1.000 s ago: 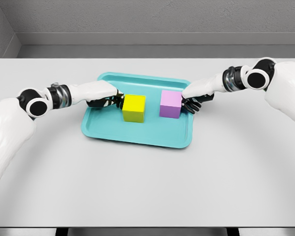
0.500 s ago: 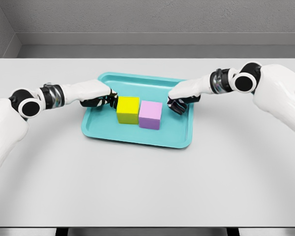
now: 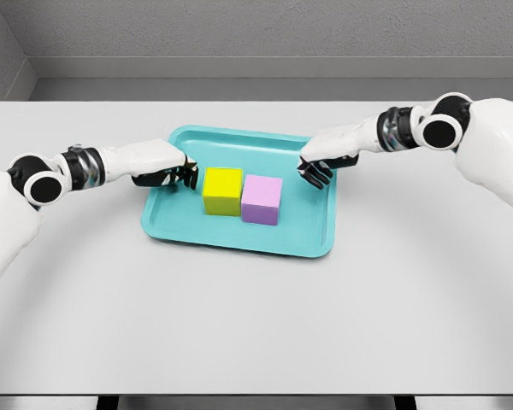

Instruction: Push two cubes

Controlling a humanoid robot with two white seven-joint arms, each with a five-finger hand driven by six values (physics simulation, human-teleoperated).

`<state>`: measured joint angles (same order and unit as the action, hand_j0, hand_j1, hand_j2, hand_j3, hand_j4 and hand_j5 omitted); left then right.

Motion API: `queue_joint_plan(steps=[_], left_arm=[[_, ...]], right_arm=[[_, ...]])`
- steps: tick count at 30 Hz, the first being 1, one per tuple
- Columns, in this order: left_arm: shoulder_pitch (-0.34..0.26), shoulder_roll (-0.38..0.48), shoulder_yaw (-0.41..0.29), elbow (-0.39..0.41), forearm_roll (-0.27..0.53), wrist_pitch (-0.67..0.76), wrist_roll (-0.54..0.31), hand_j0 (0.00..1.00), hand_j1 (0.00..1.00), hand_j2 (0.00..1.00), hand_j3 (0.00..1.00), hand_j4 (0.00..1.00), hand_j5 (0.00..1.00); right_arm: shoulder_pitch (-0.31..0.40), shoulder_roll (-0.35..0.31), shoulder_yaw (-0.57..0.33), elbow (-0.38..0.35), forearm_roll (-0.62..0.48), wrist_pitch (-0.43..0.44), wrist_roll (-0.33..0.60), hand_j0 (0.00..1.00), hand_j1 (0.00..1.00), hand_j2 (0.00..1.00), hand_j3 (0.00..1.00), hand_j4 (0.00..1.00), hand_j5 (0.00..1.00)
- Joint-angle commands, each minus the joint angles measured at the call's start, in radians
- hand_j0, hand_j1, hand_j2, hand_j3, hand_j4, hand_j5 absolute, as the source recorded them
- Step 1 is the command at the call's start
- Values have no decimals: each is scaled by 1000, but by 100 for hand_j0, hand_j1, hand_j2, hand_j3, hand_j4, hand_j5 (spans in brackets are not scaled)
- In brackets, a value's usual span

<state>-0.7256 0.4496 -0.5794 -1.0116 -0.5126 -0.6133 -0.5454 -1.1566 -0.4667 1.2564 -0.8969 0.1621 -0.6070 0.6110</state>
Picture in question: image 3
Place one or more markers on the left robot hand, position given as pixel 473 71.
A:
pixel 154 160

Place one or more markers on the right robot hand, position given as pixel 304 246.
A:
pixel 329 143

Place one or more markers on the yellow cube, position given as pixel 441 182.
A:
pixel 221 188

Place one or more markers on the pink cube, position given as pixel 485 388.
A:
pixel 261 198

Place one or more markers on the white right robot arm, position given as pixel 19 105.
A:
pixel 491 141

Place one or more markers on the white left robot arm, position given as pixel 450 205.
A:
pixel 8 213

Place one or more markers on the teal plastic tray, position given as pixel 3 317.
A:
pixel 239 230

